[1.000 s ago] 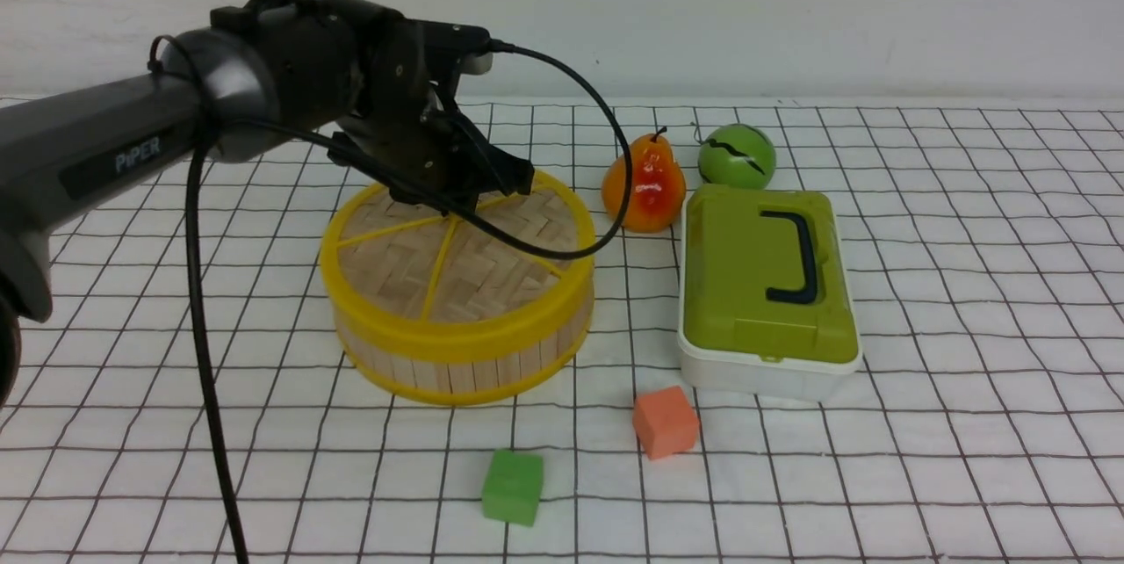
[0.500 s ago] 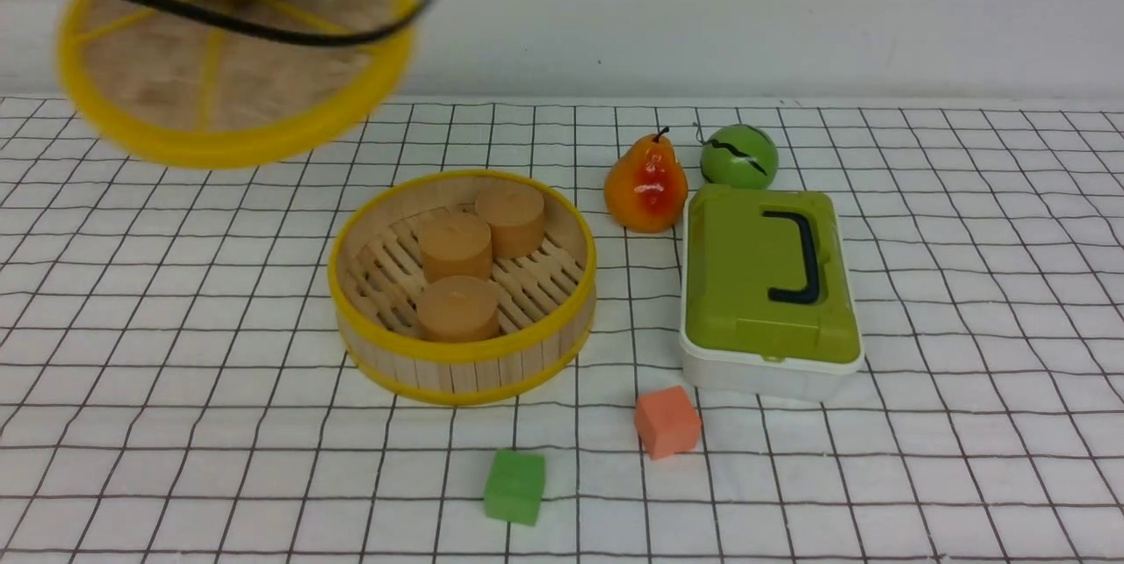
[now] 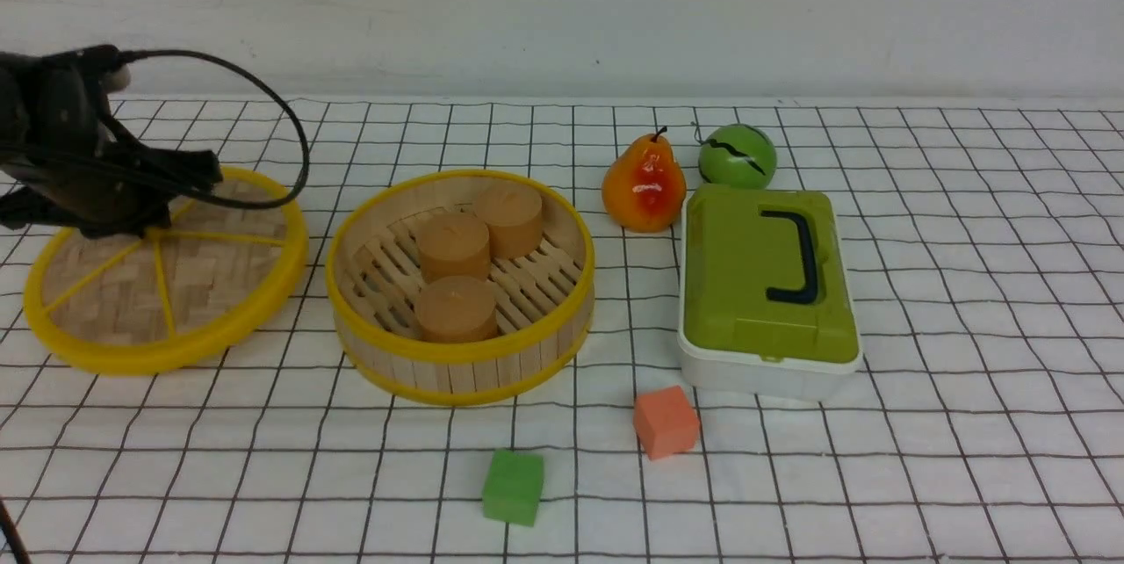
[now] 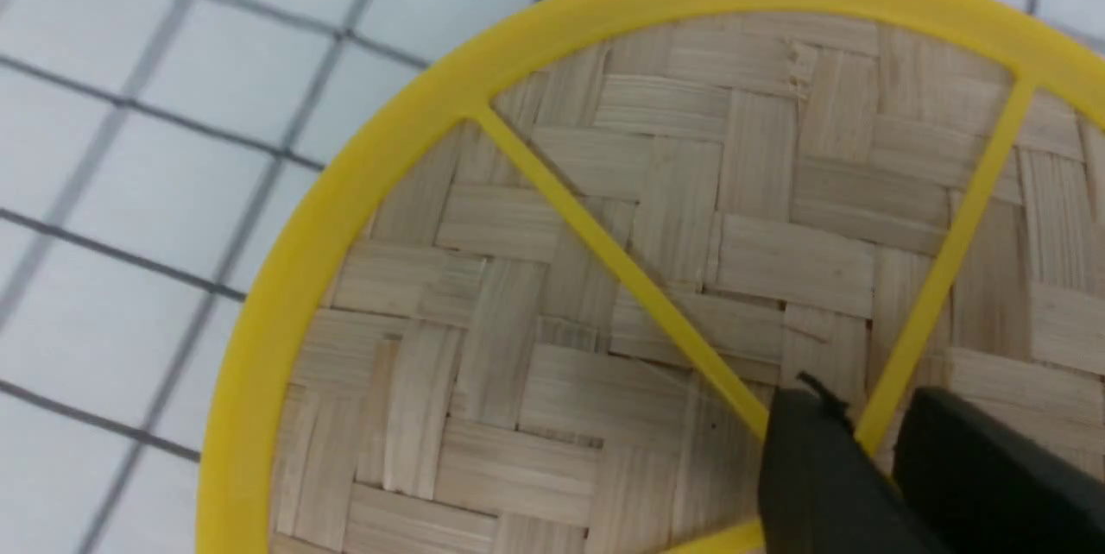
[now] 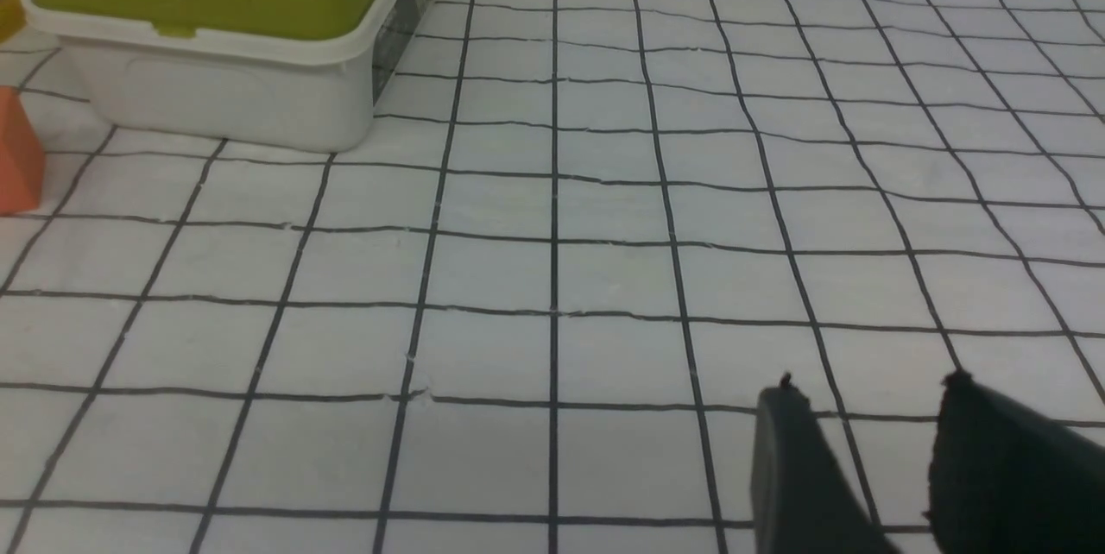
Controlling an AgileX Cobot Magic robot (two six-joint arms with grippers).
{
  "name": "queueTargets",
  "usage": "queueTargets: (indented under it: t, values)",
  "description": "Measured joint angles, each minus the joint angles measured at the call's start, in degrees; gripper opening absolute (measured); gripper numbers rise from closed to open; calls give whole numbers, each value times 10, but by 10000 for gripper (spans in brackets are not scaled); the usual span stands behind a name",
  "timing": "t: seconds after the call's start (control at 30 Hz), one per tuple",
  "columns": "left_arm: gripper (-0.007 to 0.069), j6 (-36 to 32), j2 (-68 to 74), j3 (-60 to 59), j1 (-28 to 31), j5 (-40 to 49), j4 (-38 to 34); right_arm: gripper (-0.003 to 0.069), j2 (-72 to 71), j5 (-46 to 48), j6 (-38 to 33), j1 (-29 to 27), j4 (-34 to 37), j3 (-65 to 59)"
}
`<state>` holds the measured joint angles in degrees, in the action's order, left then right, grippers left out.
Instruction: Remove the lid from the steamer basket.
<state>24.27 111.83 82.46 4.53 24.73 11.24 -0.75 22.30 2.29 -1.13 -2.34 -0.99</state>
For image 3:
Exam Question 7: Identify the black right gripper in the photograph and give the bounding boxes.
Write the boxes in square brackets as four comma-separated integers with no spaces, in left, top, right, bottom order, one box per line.
[1,45,171,237]

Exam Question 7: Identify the green toy watermelon ball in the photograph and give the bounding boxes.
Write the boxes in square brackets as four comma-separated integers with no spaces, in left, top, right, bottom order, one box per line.
[699,122,778,189]

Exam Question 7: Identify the orange foam cube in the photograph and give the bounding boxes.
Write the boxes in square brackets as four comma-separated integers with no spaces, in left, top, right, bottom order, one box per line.
[633,385,700,460]

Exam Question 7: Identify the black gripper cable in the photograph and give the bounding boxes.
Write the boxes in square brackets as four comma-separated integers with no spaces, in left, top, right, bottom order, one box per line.
[0,49,311,212]

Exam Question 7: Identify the green and white lunch box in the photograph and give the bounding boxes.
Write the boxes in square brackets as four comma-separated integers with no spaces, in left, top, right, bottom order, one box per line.
[677,184,863,402]

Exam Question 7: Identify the brown round cake front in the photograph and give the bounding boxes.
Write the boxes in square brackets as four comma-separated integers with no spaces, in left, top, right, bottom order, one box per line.
[414,276,501,343]

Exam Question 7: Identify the yellow woven steamer lid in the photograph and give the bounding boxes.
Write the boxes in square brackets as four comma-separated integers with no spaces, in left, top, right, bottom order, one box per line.
[22,199,308,375]

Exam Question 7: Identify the yellow bamboo steamer basket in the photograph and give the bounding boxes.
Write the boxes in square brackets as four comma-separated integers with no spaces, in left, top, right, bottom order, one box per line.
[326,170,595,407]

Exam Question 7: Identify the yellow red toy pear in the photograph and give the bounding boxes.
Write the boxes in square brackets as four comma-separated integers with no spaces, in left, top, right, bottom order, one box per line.
[601,127,687,235]

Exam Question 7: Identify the green foam cube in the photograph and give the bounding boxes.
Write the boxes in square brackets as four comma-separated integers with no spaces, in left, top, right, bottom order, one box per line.
[481,449,545,527]

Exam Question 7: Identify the brown round cake back left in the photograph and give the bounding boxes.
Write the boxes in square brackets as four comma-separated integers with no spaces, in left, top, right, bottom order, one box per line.
[416,212,491,283]

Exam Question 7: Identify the brown round cake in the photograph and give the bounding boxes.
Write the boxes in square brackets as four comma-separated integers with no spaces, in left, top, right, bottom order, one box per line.
[472,180,544,260]
[414,276,501,343]
[416,212,491,283]

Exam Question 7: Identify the brown round cake back right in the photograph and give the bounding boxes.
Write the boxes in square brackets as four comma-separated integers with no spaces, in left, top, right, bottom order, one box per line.
[472,180,544,260]

